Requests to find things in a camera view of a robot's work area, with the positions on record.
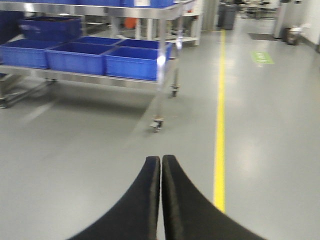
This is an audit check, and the blue bin cart front left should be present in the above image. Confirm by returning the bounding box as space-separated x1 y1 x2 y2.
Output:
0 39 63 69

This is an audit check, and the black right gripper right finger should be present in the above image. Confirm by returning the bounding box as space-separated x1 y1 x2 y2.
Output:
161 154 261 240

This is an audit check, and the dark blue stacked bin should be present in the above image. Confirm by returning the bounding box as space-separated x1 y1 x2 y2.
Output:
18 16 82 42

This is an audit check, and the blue bin cart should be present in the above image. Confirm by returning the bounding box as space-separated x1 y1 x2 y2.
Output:
103 46 159 82
0 39 63 69
46 42 115 75

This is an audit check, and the blue bin cart front right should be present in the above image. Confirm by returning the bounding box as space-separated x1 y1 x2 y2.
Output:
103 46 159 82

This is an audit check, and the stainless steel wheeled cart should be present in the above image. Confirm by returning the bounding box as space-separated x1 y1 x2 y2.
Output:
0 0 193 132

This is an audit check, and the gray trash bin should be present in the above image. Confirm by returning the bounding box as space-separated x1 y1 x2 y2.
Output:
217 2 237 30

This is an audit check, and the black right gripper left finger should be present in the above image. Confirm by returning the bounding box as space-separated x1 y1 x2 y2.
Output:
71 156 160 240

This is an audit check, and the blue bin cart front middle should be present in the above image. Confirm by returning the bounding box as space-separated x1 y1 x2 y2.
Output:
46 42 115 75

